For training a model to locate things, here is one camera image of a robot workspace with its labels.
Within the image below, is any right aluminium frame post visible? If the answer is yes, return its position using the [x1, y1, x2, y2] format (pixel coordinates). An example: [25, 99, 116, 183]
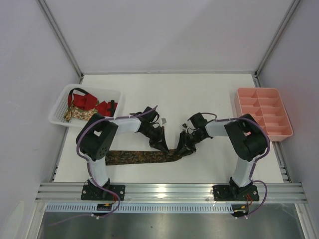
[254, 0, 303, 78]

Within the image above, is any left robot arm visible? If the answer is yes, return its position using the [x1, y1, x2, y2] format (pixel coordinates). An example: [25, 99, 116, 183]
[76, 107, 169, 201]

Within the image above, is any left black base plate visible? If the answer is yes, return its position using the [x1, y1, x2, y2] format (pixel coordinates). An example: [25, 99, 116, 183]
[81, 184, 125, 201]

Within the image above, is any beige floral tie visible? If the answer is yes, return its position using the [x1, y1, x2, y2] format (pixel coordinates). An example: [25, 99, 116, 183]
[63, 107, 98, 122]

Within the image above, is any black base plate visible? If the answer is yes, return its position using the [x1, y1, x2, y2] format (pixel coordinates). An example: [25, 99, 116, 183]
[212, 185, 260, 202]
[81, 184, 125, 201]

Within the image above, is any aluminium mounting rail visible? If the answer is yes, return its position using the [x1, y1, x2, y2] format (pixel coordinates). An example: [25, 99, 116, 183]
[35, 182, 307, 204]

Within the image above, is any white slotted cable duct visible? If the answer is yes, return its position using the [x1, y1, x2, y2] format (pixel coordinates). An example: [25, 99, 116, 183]
[45, 203, 234, 214]

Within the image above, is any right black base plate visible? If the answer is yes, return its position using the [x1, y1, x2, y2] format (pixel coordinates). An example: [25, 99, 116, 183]
[212, 185, 260, 202]

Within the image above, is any red tie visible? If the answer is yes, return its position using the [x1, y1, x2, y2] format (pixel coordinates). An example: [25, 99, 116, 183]
[67, 93, 118, 117]

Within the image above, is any white plastic basket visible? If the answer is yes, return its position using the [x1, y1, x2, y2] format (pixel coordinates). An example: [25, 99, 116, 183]
[48, 84, 124, 128]

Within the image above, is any dark brown patterned tie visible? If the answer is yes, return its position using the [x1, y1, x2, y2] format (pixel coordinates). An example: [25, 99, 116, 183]
[105, 149, 182, 166]

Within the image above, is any left aluminium frame post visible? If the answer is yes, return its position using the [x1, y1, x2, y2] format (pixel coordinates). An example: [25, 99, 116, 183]
[36, 0, 84, 82]

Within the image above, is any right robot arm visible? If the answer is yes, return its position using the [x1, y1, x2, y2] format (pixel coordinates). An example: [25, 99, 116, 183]
[175, 113, 270, 201]

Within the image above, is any pink divided organizer tray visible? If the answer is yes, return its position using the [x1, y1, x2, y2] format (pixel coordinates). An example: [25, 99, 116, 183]
[234, 88, 293, 142]

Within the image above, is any aluminium frame post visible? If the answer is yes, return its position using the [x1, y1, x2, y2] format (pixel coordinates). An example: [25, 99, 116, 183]
[254, 0, 303, 78]
[36, 0, 84, 82]

